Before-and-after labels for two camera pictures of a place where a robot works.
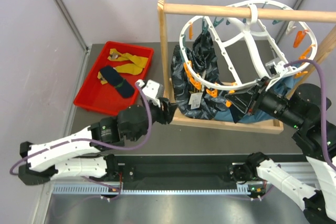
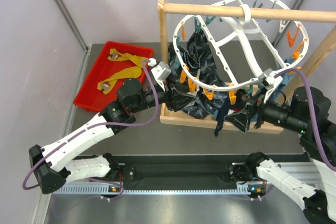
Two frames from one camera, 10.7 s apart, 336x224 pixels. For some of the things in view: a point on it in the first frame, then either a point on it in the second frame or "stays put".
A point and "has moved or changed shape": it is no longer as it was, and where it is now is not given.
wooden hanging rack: [274, 126] stays put
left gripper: [166, 115] → [174, 100]
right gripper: [247, 101] → [240, 119]
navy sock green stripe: [111, 76] → [221, 116]
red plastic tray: [94, 95] stays put
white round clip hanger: [252, 15] has moved or changed shape
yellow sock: [130, 68] → [106, 85]
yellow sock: [115, 55] stays put
